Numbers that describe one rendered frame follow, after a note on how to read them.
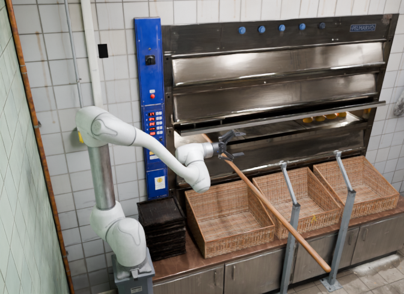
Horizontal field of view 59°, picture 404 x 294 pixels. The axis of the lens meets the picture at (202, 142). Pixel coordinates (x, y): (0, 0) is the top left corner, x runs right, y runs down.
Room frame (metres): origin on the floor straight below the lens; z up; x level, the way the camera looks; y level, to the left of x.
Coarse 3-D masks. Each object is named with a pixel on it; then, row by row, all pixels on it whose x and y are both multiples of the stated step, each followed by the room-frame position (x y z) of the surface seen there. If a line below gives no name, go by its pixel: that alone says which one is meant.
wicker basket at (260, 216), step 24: (192, 192) 2.35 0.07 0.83; (216, 192) 2.41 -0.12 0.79; (240, 192) 2.47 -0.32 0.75; (192, 216) 2.16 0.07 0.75; (216, 216) 2.36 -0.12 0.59; (240, 216) 2.36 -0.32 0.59; (264, 216) 2.22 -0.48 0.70; (216, 240) 1.93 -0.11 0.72; (240, 240) 2.00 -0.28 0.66; (264, 240) 2.06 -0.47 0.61
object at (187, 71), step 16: (304, 48) 2.74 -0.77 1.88; (320, 48) 2.79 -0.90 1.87; (336, 48) 2.83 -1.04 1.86; (352, 48) 2.88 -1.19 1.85; (368, 48) 2.94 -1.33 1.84; (176, 64) 2.37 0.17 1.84; (192, 64) 2.41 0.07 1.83; (208, 64) 2.44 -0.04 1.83; (224, 64) 2.48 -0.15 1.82; (240, 64) 2.52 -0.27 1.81; (256, 64) 2.56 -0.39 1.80; (272, 64) 2.61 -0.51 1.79; (288, 64) 2.65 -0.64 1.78; (304, 64) 2.69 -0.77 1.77; (320, 64) 2.74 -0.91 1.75; (336, 64) 2.79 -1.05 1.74; (352, 64) 2.84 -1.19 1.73; (368, 64) 2.87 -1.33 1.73; (176, 80) 2.33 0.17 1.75; (192, 80) 2.37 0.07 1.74; (208, 80) 2.38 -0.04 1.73; (224, 80) 2.42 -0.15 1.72
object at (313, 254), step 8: (208, 136) 2.58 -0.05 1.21; (232, 168) 2.13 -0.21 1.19; (240, 176) 2.01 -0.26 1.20; (248, 184) 1.92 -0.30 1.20; (256, 192) 1.82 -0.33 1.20; (264, 200) 1.74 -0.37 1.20; (272, 208) 1.66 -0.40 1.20; (280, 216) 1.59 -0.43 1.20; (288, 224) 1.52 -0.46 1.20; (296, 232) 1.46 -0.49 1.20; (304, 240) 1.40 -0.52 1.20; (312, 248) 1.35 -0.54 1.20; (312, 256) 1.31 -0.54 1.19; (320, 264) 1.25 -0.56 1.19
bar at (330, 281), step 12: (312, 156) 2.33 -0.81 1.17; (324, 156) 2.36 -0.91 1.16; (336, 156) 2.41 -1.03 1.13; (252, 168) 2.15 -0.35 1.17; (264, 168) 2.18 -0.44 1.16; (288, 180) 2.16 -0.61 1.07; (348, 180) 2.27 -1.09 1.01; (348, 192) 2.22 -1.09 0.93; (348, 204) 2.19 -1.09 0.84; (348, 216) 2.19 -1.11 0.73; (288, 240) 2.04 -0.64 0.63; (288, 252) 2.03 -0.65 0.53; (336, 252) 2.20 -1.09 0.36; (288, 264) 2.02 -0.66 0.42; (336, 264) 2.19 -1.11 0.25; (288, 276) 2.03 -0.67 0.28; (336, 288) 2.16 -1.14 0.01
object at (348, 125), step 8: (360, 120) 3.00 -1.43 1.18; (312, 128) 2.82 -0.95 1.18; (320, 128) 2.83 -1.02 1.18; (328, 128) 2.83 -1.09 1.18; (336, 128) 2.85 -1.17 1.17; (344, 128) 2.89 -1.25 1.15; (264, 136) 2.65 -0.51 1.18; (272, 136) 2.65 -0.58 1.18; (280, 136) 2.66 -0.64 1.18; (288, 136) 2.68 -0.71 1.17; (296, 136) 2.71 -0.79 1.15; (232, 144) 2.51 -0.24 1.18; (240, 144) 2.53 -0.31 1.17; (248, 144) 2.55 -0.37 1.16; (256, 144) 2.58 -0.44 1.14
